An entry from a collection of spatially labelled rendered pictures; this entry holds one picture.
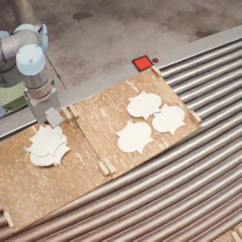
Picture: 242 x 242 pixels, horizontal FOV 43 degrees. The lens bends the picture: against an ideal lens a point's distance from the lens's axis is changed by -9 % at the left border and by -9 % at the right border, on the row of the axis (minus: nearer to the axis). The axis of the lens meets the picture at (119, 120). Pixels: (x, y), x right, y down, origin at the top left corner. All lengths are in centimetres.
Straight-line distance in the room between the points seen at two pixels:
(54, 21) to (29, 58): 237
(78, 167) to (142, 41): 188
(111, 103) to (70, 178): 35
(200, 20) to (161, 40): 53
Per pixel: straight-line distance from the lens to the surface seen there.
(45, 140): 121
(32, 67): 83
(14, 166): 124
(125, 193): 116
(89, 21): 312
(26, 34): 92
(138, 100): 131
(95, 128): 126
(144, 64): 146
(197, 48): 160
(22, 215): 116
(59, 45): 291
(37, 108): 96
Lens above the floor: 202
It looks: 58 degrees down
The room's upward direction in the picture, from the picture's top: straight up
